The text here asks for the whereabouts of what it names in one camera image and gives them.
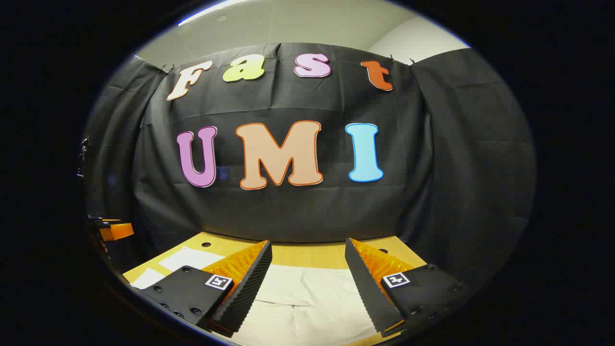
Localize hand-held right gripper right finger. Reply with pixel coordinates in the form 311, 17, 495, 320
344, 237, 469, 337

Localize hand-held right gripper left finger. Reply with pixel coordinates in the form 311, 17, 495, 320
138, 240, 273, 338

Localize white jeans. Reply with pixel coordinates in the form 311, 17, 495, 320
129, 247, 380, 346

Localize black backdrop cloth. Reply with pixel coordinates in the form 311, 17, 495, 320
83, 42, 537, 286

